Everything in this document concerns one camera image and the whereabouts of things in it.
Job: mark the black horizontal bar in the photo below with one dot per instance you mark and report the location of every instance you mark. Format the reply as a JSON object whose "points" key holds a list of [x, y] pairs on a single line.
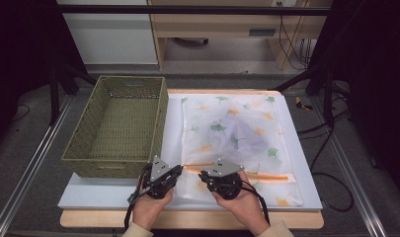
{"points": [[187, 10]]}

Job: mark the white cabinet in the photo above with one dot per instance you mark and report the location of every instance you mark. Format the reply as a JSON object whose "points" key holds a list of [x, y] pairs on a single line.
{"points": [[112, 39]]}

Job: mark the aluminium rail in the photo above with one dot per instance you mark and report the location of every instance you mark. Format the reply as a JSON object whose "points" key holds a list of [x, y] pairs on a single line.
{"points": [[365, 204], [33, 164]]}

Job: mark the white board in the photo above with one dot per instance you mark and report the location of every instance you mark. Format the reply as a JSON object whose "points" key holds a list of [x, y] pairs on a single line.
{"points": [[95, 194]]}

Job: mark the person's left hand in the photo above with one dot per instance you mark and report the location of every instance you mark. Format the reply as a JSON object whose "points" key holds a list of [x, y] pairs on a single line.
{"points": [[149, 210]]}

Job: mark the green woven basket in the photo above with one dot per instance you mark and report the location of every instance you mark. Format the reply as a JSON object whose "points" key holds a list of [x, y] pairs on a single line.
{"points": [[121, 131]]}

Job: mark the person's right hand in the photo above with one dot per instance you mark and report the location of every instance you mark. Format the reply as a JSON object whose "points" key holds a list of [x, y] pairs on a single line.
{"points": [[243, 209]]}

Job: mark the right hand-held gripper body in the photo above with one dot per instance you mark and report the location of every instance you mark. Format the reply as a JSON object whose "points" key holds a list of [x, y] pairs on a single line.
{"points": [[225, 186]]}

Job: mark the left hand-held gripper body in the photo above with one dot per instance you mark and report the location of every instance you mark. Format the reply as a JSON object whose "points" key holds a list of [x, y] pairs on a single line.
{"points": [[159, 184]]}

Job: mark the wooden desk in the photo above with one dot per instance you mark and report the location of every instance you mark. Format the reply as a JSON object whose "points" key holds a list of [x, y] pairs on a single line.
{"points": [[220, 24]]}

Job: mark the leaf-print mesh laundry bag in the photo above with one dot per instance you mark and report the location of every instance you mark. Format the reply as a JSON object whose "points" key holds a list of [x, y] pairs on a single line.
{"points": [[200, 131]]}

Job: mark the black metal stand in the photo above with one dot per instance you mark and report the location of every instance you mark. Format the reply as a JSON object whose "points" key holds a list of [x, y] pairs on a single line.
{"points": [[54, 98], [327, 98]]}

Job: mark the yellow and black tool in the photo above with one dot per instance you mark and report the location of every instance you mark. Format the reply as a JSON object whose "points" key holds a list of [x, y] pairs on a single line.
{"points": [[301, 104]]}

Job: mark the black curtain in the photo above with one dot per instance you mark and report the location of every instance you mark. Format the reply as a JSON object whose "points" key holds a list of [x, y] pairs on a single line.
{"points": [[19, 49], [378, 82]]}

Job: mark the purple garment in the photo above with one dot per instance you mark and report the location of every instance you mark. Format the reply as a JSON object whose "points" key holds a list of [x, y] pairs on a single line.
{"points": [[247, 141]]}

